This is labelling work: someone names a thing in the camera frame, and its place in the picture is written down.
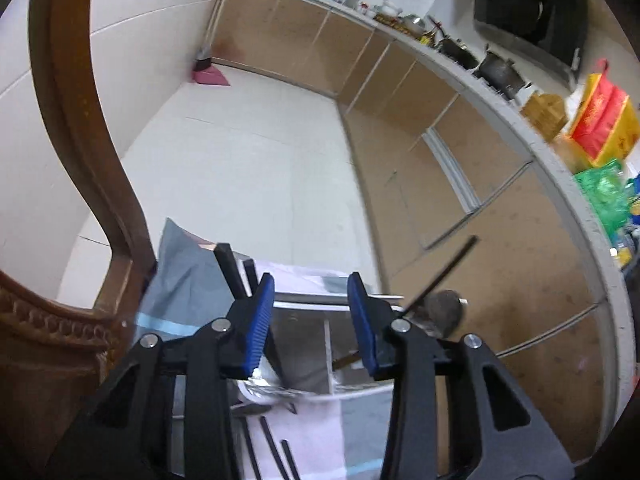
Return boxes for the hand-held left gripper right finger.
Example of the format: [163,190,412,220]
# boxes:
[347,272,576,480]

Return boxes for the blue snack bag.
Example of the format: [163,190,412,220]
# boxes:
[626,175,640,223]

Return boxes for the kitchen base cabinets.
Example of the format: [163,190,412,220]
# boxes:
[210,0,618,463]

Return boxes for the black wok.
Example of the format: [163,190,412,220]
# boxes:
[439,35,479,70]

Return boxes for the blue and white printed cloth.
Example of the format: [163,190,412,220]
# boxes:
[131,217,403,480]

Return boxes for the red and yellow bag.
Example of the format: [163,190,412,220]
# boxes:
[569,59,640,167]

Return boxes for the green plastic bag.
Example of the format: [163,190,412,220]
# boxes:
[574,159,632,235]

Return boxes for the carved wooden chair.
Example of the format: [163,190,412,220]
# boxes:
[0,0,158,480]

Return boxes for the silver spoon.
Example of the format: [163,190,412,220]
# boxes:
[411,290,467,339]

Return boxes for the black range hood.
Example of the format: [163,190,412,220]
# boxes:
[472,0,589,77]

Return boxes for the black cooking pot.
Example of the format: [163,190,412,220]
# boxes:
[474,49,525,100]

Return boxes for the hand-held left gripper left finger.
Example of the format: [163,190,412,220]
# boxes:
[47,272,276,480]

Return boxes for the wooden knife rack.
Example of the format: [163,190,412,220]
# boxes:
[521,92,569,142]

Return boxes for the slender dark blue chopstick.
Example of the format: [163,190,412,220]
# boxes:
[402,236,479,314]

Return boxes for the white perforated utensil holder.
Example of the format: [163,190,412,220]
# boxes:
[227,255,410,411]

